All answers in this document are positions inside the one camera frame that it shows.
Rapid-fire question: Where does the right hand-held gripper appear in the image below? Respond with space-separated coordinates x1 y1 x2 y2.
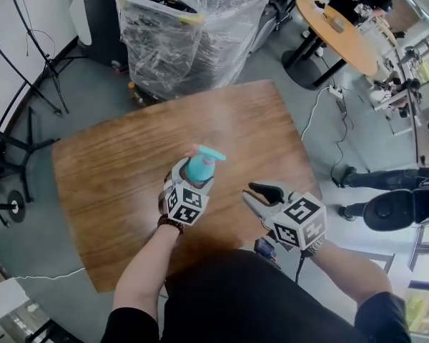
242 179 328 252

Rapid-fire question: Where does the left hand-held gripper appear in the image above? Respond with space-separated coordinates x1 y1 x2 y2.
164 156 216 227

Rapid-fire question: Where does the teal spray bottle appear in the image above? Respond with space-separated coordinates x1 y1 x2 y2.
184 154 216 189

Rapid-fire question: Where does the teal pink spray nozzle head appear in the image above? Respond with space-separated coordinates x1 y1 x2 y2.
184 144 228 166

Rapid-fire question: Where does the person's right forearm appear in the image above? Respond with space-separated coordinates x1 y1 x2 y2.
308 243 395 307

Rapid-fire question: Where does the person's left forearm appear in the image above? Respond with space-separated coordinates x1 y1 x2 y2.
113 225 182 316

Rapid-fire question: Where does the person's left hand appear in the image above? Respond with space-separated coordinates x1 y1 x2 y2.
157 182 171 215

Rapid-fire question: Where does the black waist device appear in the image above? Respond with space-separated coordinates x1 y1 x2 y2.
253 237 284 269

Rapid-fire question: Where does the silver wristwatch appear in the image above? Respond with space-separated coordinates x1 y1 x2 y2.
301 237 327 257

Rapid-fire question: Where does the person's black shirt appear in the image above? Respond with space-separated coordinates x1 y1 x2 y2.
99 247 413 343

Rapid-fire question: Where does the black backpack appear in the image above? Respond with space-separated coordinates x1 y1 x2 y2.
362 187 429 232

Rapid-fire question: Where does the white power strip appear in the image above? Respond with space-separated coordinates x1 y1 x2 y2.
326 84 345 100

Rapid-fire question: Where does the plastic-wrapped machine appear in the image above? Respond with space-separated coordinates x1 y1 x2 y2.
114 0 276 101

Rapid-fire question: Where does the round wooden table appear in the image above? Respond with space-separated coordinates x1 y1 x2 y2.
281 0 379 91

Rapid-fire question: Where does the black stand with round wheel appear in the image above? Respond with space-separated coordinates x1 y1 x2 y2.
0 105 60 229

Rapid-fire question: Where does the black and white copier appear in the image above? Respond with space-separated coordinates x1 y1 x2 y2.
69 0 128 68

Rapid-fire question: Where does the black tripod stand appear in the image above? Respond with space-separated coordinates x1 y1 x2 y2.
4 0 80 116

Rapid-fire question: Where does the brown bead bracelet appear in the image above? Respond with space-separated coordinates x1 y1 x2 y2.
157 214 186 235

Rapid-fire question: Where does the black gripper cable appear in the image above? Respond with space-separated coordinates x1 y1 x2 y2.
294 249 309 286

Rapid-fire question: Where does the black floor cable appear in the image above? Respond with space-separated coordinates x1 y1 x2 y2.
330 97 355 189

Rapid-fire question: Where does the white floor cable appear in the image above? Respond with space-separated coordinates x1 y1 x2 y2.
14 266 87 282
300 86 331 141

